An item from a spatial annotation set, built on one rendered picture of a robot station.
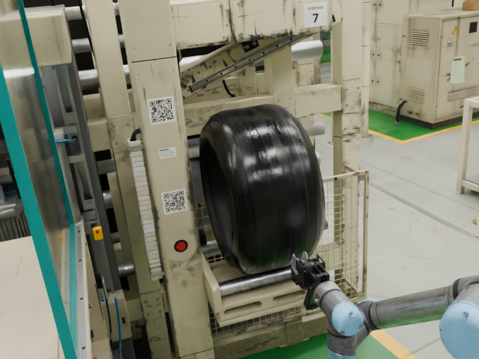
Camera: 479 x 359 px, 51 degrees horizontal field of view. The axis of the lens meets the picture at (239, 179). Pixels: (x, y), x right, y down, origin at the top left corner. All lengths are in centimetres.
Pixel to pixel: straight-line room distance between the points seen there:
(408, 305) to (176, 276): 74
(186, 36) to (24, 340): 108
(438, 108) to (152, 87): 498
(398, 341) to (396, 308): 150
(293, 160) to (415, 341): 165
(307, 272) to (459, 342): 49
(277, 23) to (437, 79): 437
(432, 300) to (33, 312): 91
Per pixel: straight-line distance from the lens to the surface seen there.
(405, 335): 293
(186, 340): 185
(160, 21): 143
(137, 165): 152
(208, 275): 168
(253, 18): 178
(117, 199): 235
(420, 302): 136
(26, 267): 128
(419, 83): 621
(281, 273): 172
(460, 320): 112
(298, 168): 148
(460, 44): 622
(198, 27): 172
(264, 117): 157
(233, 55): 191
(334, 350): 141
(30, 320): 109
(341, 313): 132
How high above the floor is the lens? 186
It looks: 23 degrees down
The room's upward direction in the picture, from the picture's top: 5 degrees counter-clockwise
